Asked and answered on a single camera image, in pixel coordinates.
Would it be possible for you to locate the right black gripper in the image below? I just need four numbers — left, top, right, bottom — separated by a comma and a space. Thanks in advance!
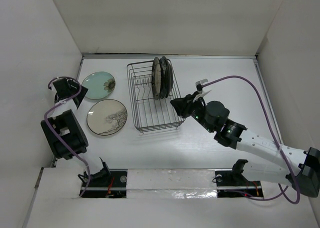
170, 91, 215, 133

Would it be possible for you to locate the light blue daisy plate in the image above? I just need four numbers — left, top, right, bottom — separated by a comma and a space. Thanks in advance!
82, 71, 116, 100

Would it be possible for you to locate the brown rim cream plate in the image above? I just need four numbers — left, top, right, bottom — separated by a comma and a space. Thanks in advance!
166, 59, 173, 98

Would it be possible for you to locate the blue floral white plate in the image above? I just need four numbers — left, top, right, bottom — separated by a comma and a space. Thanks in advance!
160, 56, 169, 99

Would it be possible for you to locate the striped dark rim plate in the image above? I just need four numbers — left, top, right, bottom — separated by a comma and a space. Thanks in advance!
151, 57, 162, 100

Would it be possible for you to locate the cream tree pattern plate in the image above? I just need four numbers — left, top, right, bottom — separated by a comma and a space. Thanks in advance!
86, 99, 128, 136

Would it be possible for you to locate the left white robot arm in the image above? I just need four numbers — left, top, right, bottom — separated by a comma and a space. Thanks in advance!
40, 76, 112, 187

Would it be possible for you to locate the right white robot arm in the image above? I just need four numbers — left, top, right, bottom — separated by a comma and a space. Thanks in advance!
170, 93, 320, 198

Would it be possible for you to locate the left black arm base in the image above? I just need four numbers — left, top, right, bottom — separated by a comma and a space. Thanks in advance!
78, 158, 128, 199

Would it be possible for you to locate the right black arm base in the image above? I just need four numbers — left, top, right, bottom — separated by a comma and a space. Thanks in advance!
212, 159, 264, 198

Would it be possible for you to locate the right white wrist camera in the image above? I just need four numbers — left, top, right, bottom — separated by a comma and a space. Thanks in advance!
194, 79, 211, 101

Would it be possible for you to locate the grey wire dish rack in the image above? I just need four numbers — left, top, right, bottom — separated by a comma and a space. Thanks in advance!
126, 60, 185, 133

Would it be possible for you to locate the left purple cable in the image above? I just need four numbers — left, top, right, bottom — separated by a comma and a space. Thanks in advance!
43, 75, 91, 198

